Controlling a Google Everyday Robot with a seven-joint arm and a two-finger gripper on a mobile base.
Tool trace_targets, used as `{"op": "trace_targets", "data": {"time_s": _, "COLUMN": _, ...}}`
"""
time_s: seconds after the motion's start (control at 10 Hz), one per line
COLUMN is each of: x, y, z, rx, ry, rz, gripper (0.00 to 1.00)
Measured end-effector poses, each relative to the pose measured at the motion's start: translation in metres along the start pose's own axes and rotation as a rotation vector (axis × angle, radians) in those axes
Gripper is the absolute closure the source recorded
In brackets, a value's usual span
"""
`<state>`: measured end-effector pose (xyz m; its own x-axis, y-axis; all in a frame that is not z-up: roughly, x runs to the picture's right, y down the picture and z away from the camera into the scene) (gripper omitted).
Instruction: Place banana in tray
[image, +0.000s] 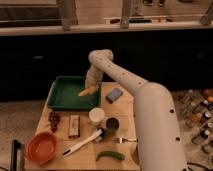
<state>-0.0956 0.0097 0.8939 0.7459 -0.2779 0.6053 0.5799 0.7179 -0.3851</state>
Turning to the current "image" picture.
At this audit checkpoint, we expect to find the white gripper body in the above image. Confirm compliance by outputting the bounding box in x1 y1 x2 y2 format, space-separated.
85 67 102 88

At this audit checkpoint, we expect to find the yellow banana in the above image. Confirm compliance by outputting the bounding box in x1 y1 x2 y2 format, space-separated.
79 86 98 97

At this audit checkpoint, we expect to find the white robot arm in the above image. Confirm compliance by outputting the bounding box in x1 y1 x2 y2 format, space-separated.
85 49 188 171

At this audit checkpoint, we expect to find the green plastic tray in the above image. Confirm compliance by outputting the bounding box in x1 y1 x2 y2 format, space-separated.
47 76 101 111

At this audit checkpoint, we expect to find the blue sponge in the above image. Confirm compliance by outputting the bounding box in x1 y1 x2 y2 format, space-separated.
106 88 123 103

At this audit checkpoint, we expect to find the white cup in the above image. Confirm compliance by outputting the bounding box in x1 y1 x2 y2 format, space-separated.
89 107 105 126

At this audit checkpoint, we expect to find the dark metal can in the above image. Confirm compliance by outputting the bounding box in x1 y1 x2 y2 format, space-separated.
106 117 119 133

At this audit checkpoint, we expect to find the brown wooden block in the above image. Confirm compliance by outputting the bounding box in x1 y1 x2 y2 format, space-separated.
68 115 80 138

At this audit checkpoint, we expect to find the red grape bunch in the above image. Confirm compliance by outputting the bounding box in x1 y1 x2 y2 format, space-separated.
48 111 60 133

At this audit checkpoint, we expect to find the green pepper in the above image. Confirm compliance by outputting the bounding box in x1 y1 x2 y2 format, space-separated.
96 151 125 161

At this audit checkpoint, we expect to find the orange bowl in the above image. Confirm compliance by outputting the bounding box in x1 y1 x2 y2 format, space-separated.
25 132 57 165

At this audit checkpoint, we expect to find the spice bottle rack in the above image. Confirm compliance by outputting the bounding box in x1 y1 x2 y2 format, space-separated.
178 88 213 156

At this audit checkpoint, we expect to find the black chair frame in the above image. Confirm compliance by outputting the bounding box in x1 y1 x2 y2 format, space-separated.
10 140 25 171

